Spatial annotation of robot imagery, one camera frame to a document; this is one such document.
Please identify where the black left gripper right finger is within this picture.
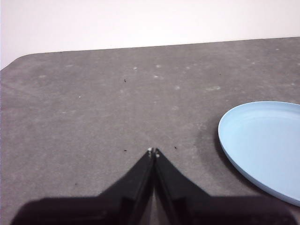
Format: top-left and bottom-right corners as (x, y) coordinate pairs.
(153, 147), (298, 225)

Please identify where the light blue round plate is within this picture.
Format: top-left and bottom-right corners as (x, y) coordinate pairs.
(217, 101), (300, 208)

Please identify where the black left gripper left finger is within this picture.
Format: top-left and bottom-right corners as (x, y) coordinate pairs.
(9, 147), (155, 225)

